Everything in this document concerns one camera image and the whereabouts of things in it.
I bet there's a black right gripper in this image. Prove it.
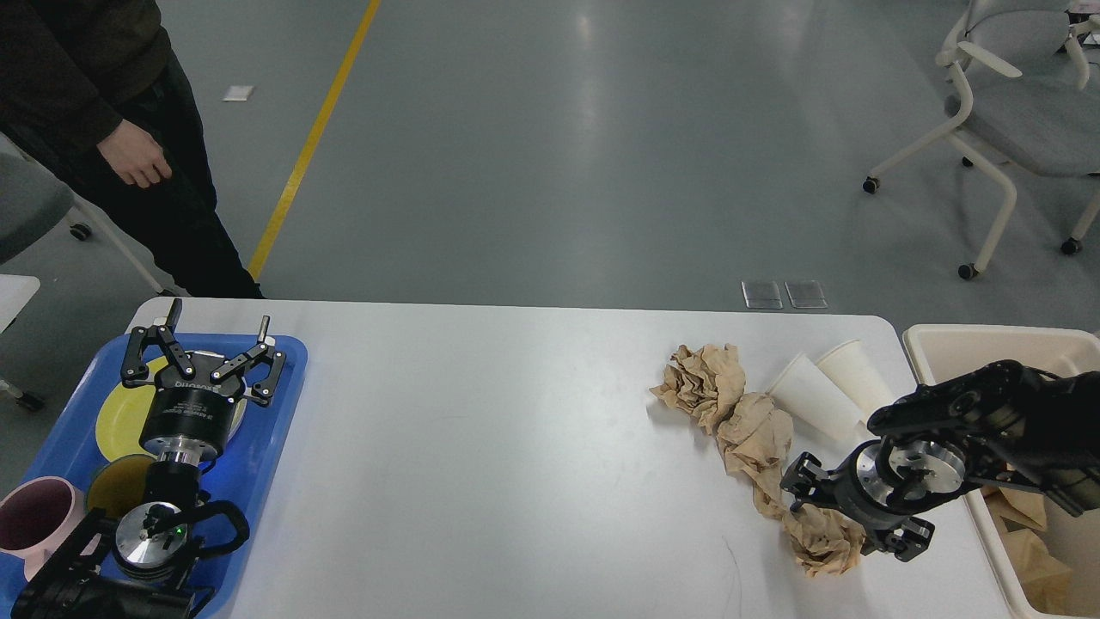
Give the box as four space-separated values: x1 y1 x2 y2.
780 443 935 561

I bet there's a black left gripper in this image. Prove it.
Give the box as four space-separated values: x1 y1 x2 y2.
120 298 286 461

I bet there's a brown paper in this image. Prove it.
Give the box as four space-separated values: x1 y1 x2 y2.
782 502 867 579
650 344 747 436
718 393 793 520

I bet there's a yellow plastic plate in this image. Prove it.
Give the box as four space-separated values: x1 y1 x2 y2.
95 356 208 465

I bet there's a dark green mug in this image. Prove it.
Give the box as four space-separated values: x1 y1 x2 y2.
85 454 155 520

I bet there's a white paper cup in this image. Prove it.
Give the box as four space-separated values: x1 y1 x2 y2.
767 353 861 440

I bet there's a brown paper top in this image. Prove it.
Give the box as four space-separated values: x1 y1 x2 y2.
650 344 747 436

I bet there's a pink ribbed mug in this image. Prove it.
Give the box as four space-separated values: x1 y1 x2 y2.
1 475 87 581

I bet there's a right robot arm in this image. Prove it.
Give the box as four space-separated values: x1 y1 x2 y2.
780 360 1099 561

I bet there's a white cup behind gripper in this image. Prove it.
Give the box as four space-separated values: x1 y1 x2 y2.
815 340 895 424

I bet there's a blue plastic tray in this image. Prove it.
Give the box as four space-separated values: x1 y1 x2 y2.
0 334 308 619

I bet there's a beige plastic bin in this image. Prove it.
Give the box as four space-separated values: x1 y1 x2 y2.
903 324 1099 618

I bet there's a white side table corner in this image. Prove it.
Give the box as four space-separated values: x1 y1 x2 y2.
0 274 40 333

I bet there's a right floor socket plate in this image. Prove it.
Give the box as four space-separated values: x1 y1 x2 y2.
785 279 829 310

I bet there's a floor socket plate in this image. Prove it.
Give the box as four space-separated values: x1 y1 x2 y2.
743 279 785 310
785 279 829 310

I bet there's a left floor socket plate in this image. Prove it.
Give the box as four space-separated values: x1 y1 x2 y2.
743 279 785 310

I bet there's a person in dark clothes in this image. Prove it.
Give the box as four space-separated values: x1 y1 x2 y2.
1 1 262 299

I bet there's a grey office chair right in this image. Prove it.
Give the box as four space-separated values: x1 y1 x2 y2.
864 1 1099 279

